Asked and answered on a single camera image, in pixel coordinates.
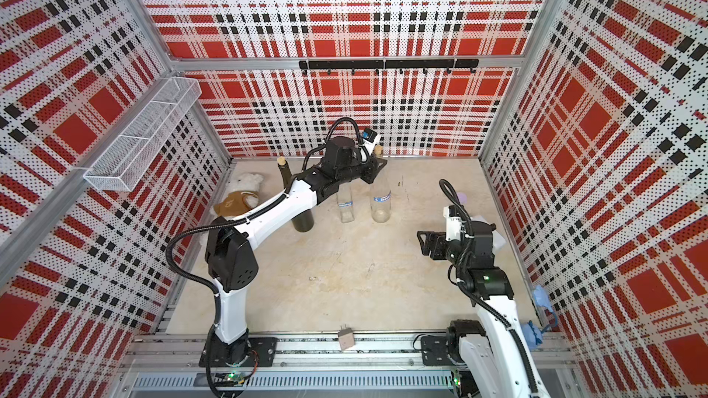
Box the tall clear corked bottle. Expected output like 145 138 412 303
370 145 391 223

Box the small clear black-capped bottle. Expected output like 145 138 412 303
337 184 355 223

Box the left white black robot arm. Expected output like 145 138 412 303
206 128 386 346

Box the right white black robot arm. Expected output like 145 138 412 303
417 217 551 397

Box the dark green wine bottle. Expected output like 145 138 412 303
277 157 315 233

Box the white rectangular device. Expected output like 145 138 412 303
492 230 507 254

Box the blue cloth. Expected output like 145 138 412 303
521 286 559 350

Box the white teddy bear brown shirt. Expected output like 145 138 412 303
214 172 264 217

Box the small beige plug adapter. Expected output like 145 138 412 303
337 327 356 351

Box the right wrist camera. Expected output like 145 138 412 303
444 205 465 241

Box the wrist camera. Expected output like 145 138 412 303
444 205 465 241
361 128 380 156

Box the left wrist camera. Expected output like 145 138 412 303
361 128 380 156

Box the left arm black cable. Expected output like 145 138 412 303
164 117 366 295

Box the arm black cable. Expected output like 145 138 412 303
164 117 366 295
438 178 540 396

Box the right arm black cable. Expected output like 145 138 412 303
438 178 540 396

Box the black wall hook rail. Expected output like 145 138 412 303
299 58 480 74

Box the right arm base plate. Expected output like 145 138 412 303
418 335 466 368

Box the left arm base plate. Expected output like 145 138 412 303
198 336 278 368

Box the white wire mesh basket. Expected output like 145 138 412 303
84 77 201 192

